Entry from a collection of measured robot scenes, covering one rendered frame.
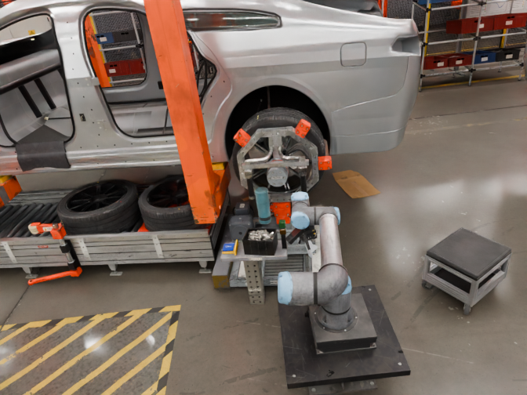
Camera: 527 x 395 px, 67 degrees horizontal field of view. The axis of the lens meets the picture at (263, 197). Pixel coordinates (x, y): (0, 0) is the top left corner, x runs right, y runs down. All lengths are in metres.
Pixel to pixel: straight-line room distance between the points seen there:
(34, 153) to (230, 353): 2.27
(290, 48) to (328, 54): 0.26
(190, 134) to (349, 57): 1.18
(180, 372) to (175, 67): 1.79
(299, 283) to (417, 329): 1.44
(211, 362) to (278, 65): 1.98
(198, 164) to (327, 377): 1.46
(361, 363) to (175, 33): 1.98
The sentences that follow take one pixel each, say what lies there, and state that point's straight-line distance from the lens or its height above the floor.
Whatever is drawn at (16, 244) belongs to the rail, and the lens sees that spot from 3.74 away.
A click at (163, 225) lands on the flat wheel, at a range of 3.19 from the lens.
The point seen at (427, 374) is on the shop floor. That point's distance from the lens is 2.58.
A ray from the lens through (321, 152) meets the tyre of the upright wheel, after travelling 2.75.
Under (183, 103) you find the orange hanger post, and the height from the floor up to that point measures 1.39.
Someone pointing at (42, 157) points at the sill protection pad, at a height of 0.90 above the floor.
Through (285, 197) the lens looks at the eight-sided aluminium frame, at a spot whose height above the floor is 0.62.
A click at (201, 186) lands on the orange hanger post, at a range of 2.69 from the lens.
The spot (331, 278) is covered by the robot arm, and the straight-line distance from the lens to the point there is 1.47.
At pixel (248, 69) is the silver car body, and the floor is 1.44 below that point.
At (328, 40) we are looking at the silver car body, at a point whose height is 1.57.
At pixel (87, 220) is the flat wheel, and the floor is 0.47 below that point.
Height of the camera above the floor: 2.04
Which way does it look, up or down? 30 degrees down
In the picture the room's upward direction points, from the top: 7 degrees counter-clockwise
